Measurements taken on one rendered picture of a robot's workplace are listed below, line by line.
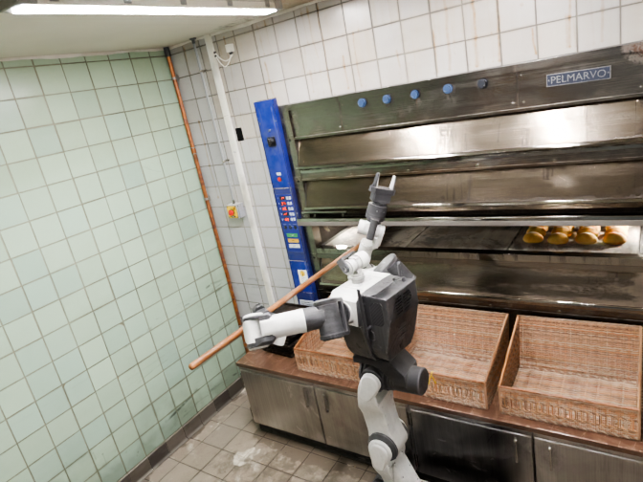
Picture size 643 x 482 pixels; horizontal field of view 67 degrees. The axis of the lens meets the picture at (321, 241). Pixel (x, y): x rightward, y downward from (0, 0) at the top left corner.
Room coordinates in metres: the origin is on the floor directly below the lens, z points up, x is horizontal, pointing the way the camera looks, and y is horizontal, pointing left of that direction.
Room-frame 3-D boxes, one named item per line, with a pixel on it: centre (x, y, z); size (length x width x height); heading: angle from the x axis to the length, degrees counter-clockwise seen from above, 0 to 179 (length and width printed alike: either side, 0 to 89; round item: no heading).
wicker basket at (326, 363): (2.62, -0.07, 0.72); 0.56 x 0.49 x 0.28; 55
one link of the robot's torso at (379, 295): (1.79, -0.16, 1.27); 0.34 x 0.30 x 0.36; 134
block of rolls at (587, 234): (2.51, -1.41, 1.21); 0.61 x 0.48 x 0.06; 144
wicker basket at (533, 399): (1.92, -1.02, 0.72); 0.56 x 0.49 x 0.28; 55
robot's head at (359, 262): (1.83, -0.12, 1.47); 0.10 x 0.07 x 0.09; 134
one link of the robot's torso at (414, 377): (1.77, -0.18, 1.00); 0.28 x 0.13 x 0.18; 53
